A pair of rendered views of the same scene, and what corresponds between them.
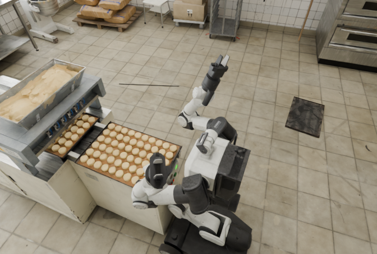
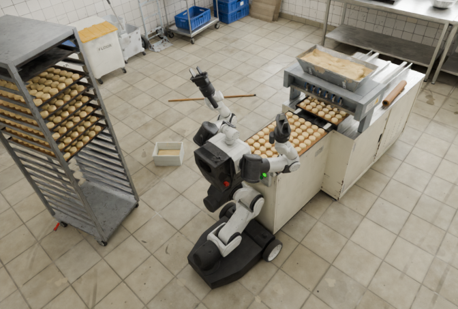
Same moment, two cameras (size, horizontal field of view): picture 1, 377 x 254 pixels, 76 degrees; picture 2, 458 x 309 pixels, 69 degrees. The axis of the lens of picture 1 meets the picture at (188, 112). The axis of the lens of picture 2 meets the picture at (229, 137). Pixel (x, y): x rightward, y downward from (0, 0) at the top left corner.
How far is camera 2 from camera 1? 205 cm
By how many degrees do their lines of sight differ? 76
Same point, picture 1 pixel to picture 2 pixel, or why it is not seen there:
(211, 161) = (219, 140)
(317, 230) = not seen: outside the picture
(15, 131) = not seen: hidden behind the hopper
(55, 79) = (346, 69)
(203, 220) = (230, 223)
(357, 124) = not seen: outside the picture
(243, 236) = (202, 250)
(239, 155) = (214, 158)
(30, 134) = (298, 71)
